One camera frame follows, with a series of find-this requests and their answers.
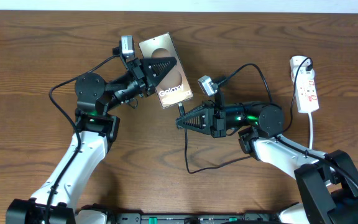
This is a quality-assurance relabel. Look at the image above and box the black right camera cable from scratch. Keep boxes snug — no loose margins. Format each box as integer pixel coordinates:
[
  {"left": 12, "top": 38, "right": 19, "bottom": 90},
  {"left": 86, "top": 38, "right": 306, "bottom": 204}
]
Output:
[{"left": 216, "top": 63, "right": 358, "bottom": 224}]

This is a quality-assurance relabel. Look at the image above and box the gold Galaxy smartphone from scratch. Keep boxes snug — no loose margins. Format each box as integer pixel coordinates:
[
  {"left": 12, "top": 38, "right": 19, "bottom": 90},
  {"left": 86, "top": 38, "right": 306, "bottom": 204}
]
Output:
[{"left": 139, "top": 32, "right": 193, "bottom": 109}]

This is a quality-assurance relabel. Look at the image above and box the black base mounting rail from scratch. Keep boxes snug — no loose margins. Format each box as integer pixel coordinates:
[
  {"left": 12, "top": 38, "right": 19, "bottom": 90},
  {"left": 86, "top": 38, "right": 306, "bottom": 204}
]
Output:
[{"left": 76, "top": 203, "right": 282, "bottom": 224}]

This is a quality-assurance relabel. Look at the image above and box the white power strip cord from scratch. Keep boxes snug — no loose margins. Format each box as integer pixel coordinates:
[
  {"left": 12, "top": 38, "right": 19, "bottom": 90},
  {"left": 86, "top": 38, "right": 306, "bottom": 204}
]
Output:
[{"left": 307, "top": 112, "right": 314, "bottom": 150}]

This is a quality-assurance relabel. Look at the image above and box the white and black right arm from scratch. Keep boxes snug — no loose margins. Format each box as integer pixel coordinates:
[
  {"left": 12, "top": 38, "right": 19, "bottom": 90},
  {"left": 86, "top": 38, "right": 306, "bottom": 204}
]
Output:
[{"left": 176, "top": 101, "right": 358, "bottom": 223}]

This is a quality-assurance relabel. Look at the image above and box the white USB charger plug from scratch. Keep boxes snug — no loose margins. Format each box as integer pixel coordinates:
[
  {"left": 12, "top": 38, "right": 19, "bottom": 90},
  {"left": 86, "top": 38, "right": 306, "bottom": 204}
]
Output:
[{"left": 291, "top": 66, "right": 315, "bottom": 82}]

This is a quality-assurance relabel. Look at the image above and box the black USB charging cable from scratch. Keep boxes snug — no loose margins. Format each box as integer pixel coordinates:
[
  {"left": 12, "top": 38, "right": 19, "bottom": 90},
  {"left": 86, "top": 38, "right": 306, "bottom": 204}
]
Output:
[{"left": 178, "top": 57, "right": 314, "bottom": 175}]

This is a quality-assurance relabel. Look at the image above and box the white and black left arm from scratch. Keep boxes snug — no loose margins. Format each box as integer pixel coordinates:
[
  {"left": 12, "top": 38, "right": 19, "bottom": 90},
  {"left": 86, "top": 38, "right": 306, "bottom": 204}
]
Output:
[{"left": 6, "top": 57, "right": 177, "bottom": 223}]

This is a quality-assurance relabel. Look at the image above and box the black camera cable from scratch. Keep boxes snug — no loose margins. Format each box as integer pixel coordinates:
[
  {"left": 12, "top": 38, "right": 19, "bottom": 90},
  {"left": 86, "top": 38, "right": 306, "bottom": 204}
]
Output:
[
  {"left": 216, "top": 63, "right": 358, "bottom": 224},
  {"left": 44, "top": 54, "right": 121, "bottom": 224}
]

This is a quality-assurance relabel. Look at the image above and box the black left camera cable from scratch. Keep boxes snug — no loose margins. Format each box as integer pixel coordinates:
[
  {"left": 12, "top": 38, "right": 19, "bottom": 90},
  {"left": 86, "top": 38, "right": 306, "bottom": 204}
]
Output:
[{"left": 44, "top": 54, "right": 121, "bottom": 224}]

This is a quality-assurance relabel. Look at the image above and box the white power strip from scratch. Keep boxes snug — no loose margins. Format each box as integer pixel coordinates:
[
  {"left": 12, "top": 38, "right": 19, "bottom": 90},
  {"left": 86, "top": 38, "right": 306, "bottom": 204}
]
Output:
[{"left": 290, "top": 55, "right": 319, "bottom": 114}]

